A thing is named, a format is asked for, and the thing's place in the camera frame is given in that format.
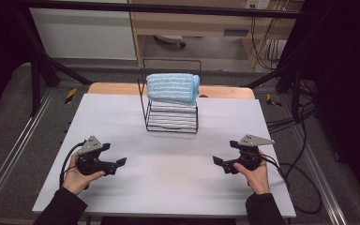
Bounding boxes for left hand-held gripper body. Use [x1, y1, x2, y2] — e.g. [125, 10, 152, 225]
[75, 135, 115, 176]

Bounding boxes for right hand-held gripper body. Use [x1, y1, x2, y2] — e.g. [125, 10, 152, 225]
[230, 133, 276, 172]

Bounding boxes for black wire rack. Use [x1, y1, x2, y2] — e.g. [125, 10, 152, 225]
[137, 57, 203, 135]

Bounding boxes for blue striped cloth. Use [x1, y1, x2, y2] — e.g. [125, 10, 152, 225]
[145, 72, 202, 107]

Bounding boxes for person's left hand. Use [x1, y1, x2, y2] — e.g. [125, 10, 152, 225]
[61, 152, 107, 197]

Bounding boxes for person's right hand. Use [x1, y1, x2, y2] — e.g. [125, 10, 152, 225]
[232, 151, 272, 196]

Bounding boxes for yellow black tape strip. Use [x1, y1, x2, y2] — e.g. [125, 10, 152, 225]
[265, 93, 282, 108]
[64, 87, 79, 105]

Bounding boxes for person's dark clothing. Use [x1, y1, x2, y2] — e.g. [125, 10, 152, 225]
[100, 217, 237, 225]

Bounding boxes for black curtain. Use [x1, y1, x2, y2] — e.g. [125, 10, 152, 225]
[303, 0, 360, 205]
[0, 0, 34, 121]

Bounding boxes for white cabinet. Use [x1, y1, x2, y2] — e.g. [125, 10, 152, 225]
[29, 7, 138, 61]

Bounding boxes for office chair base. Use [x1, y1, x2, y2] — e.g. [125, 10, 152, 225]
[153, 34, 188, 49]

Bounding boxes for wooden desk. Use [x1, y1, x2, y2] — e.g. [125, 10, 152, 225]
[127, 0, 305, 68]

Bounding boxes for left hand-held gripper cable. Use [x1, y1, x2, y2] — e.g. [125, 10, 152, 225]
[58, 141, 85, 188]

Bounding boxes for hand-held gripper cable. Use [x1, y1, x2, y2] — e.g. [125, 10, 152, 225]
[58, 141, 85, 188]
[261, 154, 323, 216]

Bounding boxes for black floor cables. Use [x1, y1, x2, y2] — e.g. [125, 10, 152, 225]
[265, 80, 318, 176]

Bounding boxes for right hand-held gripper cable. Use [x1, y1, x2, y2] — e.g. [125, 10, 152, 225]
[261, 154, 323, 216]

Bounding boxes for aluminium floor rail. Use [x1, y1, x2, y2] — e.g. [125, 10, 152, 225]
[0, 88, 56, 214]
[292, 124, 349, 225]

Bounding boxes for hanging black cables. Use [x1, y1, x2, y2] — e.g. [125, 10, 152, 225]
[250, 16, 288, 70]

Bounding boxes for white wall socket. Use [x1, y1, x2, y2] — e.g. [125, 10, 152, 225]
[245, 0, 272, 10]

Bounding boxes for black metal frame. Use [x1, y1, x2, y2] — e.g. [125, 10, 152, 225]
[12, 0, 314, 124]

